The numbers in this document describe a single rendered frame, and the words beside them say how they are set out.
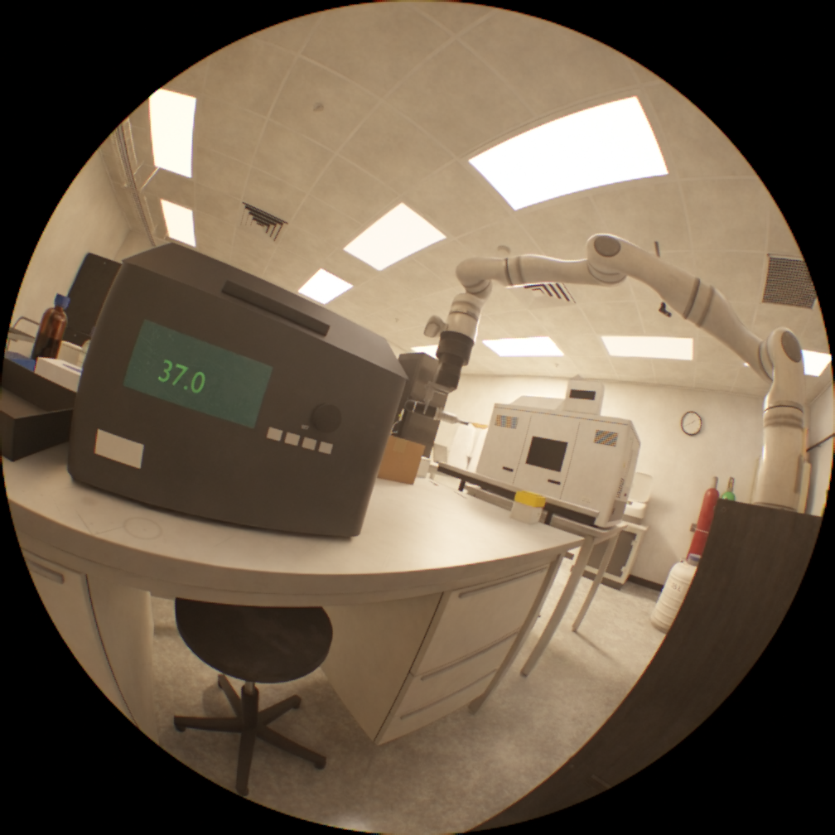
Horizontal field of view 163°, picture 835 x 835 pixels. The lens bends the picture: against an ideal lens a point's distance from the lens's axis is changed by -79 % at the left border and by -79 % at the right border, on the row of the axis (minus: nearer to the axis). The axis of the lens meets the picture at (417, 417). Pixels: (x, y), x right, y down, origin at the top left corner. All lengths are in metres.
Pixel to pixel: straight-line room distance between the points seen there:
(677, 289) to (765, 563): 0.47
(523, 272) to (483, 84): 1.37
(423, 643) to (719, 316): 0.86
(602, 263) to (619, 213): 1.62
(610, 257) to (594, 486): 1.12
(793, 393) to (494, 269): 0.66
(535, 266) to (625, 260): 0.19
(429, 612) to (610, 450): 1.15
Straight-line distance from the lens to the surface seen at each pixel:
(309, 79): 2.18
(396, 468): 1.08
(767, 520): 0.52
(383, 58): 1.94
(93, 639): 0.50
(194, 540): 0.33
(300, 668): 0.60
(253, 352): 0.33
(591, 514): 1.18
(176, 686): 1.29
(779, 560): 0.53
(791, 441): 0.62
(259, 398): 0.33
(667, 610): 3.11
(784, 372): 0.65
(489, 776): 1.32
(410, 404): 0.59
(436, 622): 0.64
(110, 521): 0.34
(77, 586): 0.44
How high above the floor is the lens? 1.06
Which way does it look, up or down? 5 degrees up
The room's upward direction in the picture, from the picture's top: 17 degrees clockwise
